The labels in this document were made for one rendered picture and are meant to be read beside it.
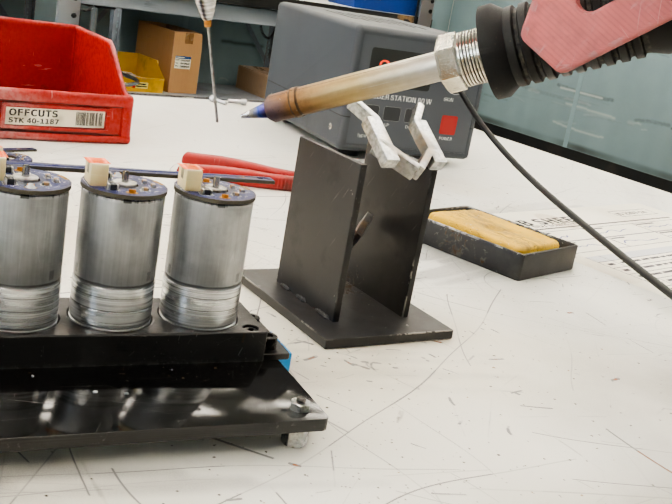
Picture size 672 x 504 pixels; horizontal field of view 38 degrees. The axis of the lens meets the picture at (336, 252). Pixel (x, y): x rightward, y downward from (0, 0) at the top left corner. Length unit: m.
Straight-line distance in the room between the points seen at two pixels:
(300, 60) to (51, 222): 0.51
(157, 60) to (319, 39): 4.23
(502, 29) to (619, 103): 5.41
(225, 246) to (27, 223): 0.06
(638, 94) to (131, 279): 5.35
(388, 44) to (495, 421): 0.42
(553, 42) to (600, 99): 5.49
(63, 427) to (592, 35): 0.16
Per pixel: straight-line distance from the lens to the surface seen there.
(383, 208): 0.40
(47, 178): 0.29
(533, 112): 6.03
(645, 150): 5.55
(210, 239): 0.29
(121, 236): 0.28
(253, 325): 0.31
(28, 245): 0.28
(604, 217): 0.69
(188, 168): 0.29
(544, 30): 0.25
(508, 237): 0.51
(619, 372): 0.40
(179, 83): 4.97
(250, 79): 5.37
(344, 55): 0.71
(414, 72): 0.26
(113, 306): 0.29
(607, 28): 0.24
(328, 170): 0.37
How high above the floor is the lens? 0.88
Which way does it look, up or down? 16 degrees down
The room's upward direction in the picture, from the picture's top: 10 degrees clockwise
